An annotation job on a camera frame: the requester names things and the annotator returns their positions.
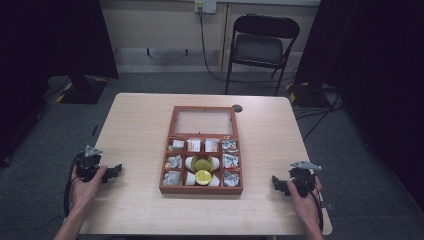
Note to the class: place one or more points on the white printed sachet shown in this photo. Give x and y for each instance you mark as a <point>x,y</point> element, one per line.
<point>231,179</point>
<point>229,146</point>
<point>230,161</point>

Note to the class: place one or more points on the black curtain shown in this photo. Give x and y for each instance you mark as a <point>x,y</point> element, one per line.
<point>373,66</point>
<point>50,50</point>

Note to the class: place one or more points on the white wall socket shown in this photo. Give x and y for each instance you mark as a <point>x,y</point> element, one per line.
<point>205,6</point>

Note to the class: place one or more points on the stand base with striped tape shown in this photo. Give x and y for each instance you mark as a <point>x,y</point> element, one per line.
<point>306,95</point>
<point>80,89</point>

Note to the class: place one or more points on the wooden compartment box with lid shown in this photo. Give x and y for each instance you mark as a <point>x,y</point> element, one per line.
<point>201,160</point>

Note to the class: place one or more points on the person's left hand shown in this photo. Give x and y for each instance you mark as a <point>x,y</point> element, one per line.
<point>84,191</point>

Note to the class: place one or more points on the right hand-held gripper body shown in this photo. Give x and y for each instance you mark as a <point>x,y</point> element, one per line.
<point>304,178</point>

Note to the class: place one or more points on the person's right hand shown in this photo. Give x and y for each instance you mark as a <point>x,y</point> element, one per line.
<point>305,206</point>

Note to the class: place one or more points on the white and orange sachet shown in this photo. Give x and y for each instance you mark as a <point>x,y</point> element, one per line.
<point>193,145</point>
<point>211,145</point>

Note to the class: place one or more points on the black folding chair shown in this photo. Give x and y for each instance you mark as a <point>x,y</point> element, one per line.
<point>260,50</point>

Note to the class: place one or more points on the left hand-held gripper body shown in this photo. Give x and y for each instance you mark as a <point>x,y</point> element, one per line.
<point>87,165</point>

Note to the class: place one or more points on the silver sachet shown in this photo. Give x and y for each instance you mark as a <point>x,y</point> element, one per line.
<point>176,145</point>
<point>172,178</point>
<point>174,162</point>

